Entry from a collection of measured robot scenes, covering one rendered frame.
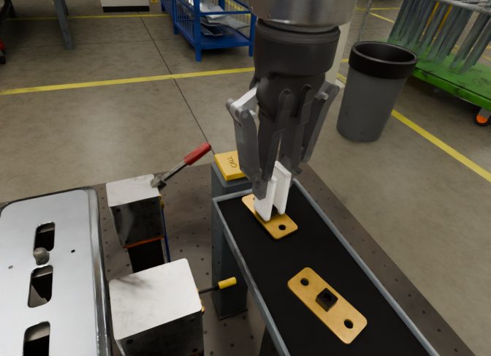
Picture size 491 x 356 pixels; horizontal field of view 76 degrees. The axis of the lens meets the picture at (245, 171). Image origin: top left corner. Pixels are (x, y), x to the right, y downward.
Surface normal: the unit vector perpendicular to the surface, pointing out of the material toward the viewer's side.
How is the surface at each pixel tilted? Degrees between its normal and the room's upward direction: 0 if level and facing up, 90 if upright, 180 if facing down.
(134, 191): 0
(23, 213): 0
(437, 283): 0
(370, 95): 93
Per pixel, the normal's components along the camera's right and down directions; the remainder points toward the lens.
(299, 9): -0.14, 0.62
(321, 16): 0.21, 0.63
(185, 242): 0.07, -0.77
